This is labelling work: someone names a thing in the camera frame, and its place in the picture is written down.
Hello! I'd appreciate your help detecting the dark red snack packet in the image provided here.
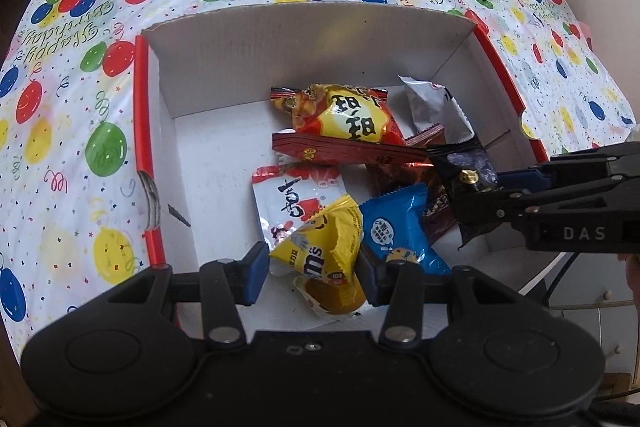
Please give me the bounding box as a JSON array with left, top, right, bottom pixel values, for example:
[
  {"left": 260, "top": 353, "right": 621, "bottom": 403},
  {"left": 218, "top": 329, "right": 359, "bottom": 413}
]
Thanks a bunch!
[{"left": 271, "top": 124, "right": 445, "bottom": 166}]

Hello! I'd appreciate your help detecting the black candy packet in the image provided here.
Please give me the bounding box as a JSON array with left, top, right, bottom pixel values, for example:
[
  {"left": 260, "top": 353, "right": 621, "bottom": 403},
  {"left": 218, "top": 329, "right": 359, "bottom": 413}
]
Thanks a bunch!
[{"left": 424, "top": 142, "right": 501, "bottom": 251}]

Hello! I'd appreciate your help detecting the balloon birthday tablecloth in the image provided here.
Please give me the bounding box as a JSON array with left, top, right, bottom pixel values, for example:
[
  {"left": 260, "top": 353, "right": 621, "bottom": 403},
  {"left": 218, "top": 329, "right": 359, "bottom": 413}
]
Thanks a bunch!
[{"left": 1, "top": 0, "right": 636, "bottom": 353}]

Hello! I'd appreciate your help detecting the white red cardboard box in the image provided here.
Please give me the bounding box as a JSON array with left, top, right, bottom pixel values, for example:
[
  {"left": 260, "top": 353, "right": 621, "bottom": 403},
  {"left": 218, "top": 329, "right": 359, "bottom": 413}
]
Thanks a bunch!
[{"left": 132, "top": 1, "right": 566, "bottom": 341}]

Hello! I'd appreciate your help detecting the red brown snack bag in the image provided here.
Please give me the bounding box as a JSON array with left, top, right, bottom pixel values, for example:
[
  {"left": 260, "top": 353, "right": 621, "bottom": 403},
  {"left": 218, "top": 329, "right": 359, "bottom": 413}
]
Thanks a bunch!
[{"left": 270, "top": 84, "right": 405, "bottom": 145}]

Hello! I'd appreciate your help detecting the white red snack bag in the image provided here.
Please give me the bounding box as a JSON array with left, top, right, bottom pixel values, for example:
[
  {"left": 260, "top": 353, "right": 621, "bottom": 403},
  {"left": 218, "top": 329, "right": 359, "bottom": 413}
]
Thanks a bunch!
[{"left": 252, "top": 162, "right": 346, "bottom": 251}]

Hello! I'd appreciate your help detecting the white spicy strips bag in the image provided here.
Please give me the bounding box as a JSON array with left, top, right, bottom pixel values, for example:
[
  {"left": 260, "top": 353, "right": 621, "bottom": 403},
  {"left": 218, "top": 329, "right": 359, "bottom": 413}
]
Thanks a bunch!
[{"left": 399, "top": 76, "right": 475, "bottom": 143}]

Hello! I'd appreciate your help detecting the yellow m&m's bag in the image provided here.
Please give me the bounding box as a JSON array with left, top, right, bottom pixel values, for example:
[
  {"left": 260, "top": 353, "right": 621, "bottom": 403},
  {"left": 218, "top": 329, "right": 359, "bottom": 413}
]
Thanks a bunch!
[{"left": 270, "top": 194, "right": 364, "bottom": 317}]

